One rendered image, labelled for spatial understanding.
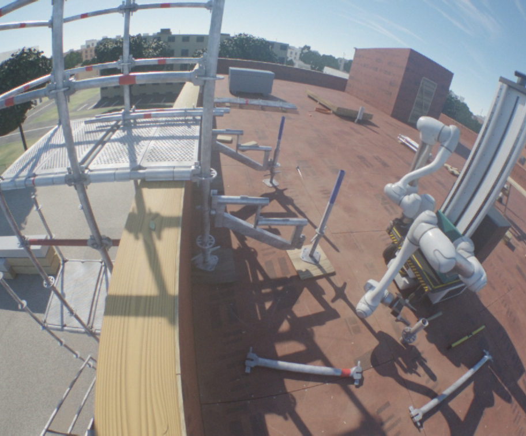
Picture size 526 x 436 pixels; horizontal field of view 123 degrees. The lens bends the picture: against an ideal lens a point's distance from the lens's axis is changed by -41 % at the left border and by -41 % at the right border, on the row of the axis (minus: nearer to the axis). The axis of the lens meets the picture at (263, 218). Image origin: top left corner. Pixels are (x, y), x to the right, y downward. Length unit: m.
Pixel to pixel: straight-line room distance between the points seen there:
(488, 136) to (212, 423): 2.39
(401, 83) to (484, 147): 8.53
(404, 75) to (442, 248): 9.43
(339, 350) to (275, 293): 0.57
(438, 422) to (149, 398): 1.69
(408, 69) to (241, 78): 6.36
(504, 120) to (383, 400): 1.94
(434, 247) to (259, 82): 6.62
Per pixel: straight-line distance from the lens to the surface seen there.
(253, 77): 7.18
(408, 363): 1.85
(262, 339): 1.51
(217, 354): 1.45
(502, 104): 2.00
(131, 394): 0.72
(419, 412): 1.76
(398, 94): 10.35
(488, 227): 2.08
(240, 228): 1.53
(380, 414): 1.64
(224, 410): 1.39
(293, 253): 1.92
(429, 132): 1.82
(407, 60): 10.35
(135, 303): 0.82
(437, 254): 1.19
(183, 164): 1.34
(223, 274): 1.70
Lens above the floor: 1.38
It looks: 39 degrees down
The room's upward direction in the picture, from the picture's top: 11 degrees clockwise
